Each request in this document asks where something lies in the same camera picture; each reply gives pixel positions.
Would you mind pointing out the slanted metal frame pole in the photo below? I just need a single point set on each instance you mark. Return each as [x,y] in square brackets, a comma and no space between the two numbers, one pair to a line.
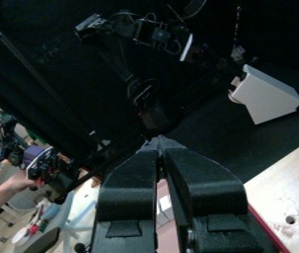
[41,82]

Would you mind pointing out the blue bottle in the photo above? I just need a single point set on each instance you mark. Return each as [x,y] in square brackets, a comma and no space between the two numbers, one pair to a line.
[49,211]

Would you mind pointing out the white round cup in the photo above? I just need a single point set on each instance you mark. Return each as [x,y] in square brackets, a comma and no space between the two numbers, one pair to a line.
[21,236]

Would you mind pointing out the person's hand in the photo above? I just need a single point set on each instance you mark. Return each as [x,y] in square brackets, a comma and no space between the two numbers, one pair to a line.
[20,181]

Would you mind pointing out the white toy knife block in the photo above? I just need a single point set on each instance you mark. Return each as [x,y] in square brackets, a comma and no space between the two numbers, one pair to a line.
[266,99]

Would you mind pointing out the left wrist camera mount plate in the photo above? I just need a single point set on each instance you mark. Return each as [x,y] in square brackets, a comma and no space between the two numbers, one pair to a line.
[186,47]

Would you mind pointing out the wooden box with red drawer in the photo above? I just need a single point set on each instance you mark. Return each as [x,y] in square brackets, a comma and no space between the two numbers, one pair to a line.
[283,197]

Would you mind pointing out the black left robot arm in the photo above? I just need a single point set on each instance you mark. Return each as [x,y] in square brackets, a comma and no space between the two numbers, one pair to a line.
[116,62]

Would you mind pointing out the purple and white handheld device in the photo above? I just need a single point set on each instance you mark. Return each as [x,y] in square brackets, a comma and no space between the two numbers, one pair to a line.
[44,164]

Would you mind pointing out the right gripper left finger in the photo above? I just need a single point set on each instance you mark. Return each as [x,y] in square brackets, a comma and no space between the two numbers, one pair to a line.
[127,197]

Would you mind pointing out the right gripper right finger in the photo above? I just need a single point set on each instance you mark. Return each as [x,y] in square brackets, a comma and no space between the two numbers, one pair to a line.
[208,197]

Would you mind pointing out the pink plastic tray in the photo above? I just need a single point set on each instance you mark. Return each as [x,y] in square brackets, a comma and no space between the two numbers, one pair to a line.
[167,237]

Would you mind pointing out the small white clip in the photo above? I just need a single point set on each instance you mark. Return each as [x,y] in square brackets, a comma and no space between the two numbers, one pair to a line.
[238,53]

